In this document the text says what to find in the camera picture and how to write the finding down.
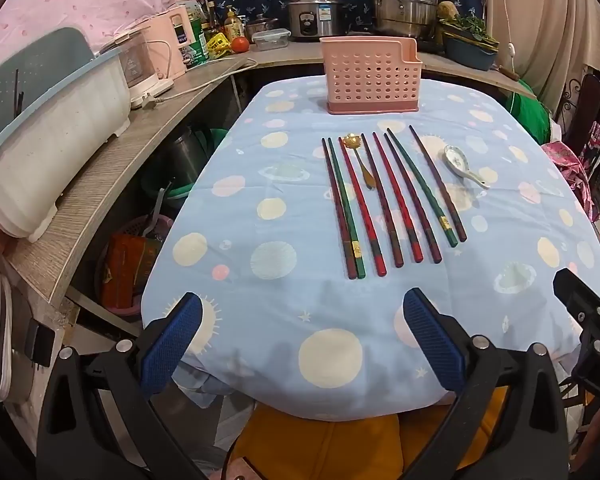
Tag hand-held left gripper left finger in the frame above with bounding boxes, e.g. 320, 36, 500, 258
36, 292, 203, 480

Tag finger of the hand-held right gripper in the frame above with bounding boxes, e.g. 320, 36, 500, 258
552, 268, 600, 321

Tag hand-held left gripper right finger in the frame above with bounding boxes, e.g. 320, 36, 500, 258
402, 288, 568, 480

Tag dark maroon chopstick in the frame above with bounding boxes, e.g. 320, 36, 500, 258
321, 137, 358, 281
383, 132, 443, 265
408, 125, 468, 243
360, 132, 405, 269

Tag red chopstick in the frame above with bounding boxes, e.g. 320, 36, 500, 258
338, 136, 388, 278
372, 131, 425, 264

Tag green chopstick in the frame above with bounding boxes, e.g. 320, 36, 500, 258
327, 137, 368, 279
386, 127, 459, 249

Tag white ceramic spoon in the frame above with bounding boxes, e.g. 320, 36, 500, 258
442, 144, 491, 190

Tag gold metal spoon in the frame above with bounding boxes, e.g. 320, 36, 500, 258
342, 132, 378, 192

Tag pink perforated utensil basket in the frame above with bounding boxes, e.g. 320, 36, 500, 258
319, 36, 424, 115

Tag orange red packet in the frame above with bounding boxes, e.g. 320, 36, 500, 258
102, 234, 162, 312

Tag pink floral cloth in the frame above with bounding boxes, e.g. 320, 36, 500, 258
539, 139, 597, 222

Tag yellow stool seat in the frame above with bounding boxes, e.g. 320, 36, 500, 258
230, 399, 507, 480

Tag green plastic basin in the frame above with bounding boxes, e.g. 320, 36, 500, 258
140, 159, 207, 202

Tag green bag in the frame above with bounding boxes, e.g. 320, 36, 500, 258
509, 80, 552, 147

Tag blue planet print tablecloth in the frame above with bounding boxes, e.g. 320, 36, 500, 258
140, 77, 600, 421

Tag steel kettle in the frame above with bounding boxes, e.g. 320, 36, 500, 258
169, 124, 214, 187

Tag wooden counter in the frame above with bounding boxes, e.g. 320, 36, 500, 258
5, 40, 537, 313

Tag white dish drainer tub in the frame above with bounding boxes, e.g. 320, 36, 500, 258
0, 27, 133, 245

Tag dark blue basin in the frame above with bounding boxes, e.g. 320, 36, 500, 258
442, 35, 501, 72

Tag white appliance with clear lid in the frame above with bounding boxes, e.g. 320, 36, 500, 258
99, 30, 177, 109

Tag green leafy vegetables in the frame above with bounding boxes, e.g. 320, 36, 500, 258
442, 15, 499, 47

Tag beige curtain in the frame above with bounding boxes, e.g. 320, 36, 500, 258
480, 0, 600, 77

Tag yellow snack packet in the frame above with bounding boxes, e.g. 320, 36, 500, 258
206, 33, 231, 59

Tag pink kitchen appliance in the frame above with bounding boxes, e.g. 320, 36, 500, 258
130, 5, 201, 80

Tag clear plastic food container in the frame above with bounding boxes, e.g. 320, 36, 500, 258
252, 30, 291, 52

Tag yellow label sauce bottle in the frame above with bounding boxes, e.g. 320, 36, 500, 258
224, 6, 245, 41

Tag small steel lidded pot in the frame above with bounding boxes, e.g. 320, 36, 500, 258
245, 17, 280, 43

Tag large steel steamer pot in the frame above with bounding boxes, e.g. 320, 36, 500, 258
369, 0, 438, 41

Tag steel rice cooker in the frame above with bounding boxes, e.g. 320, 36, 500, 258
286, 0, 346, 42

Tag white power cable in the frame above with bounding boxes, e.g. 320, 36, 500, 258
150, 56, 259, 106

